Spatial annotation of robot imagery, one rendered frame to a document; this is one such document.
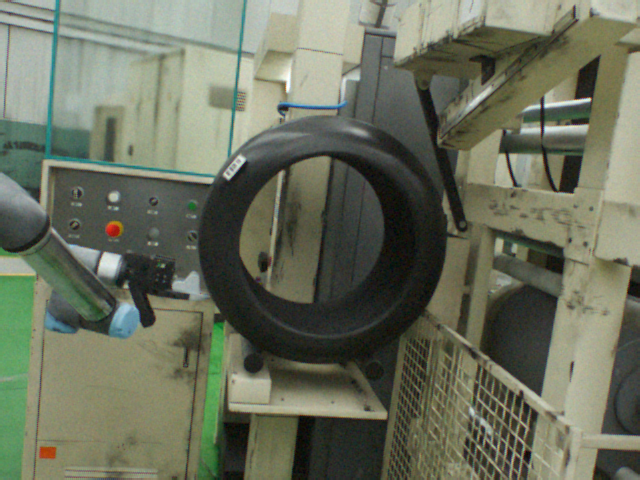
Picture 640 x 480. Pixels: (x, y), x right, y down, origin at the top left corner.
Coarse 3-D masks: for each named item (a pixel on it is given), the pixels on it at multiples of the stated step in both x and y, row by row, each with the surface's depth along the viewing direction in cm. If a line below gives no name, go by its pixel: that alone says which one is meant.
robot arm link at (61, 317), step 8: (56, 296) 138; (48, 304) 139; (56, 304) 137; (64, 304) 137; (48, 312) 138; (56, 312) 137; (64, 312) 136; (72, 312) 136; (48, 320) 138; (56, 320) 137; (64, 320) 137; (72, 320) 136; (48, 328) 138; (56, 328) 137; (64, 328) 137; (72, 328) 139; (80, 328) 137
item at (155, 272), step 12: (132, 252) 143; (132, 264) 142; (144, 264) 143; (156, 264) 141; (168, 264) 143; (120, 276) 140; (132, 276) 143; (144, 276) 143; (156, 276) 143; (168, 276) 143; (144, 288) 142; (156, 288) 142; (168, 288) 144
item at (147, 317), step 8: (136, 280) 143; (136, 288) 143; (136, 296) 143; (144, 296) 144; (136, 304) 143; (144, 304) 143; (144, 312) 144; (152, 312) 146; (144, 320) 144; (152, 320) 145; (144, 328) 145
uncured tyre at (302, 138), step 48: (288, 144) 134; (336, 144) 135; (384, 144) 138; (240, 192) 134; (384, 192) 167; (432, 192) 142; (384, 240) 170; (432, 240) 142; (240, 288) 136; (384, 288) 169; (432, 288) 146; (288, 336) 140; (336, 336) 141; (384, 336) 144
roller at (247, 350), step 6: (240, 336) 159; (246, 342) 149; (246, 348) 145; (252, 348) 144; (258, 348) 145; (246, 354) 141; (252, 354) 140; (258, 354) 141; (246, 360) 140; (252, 360) 140; (258, 360) 140; (246, 366) 140; (252, 366) 140; (258, 366) 140; (252, 372) 140
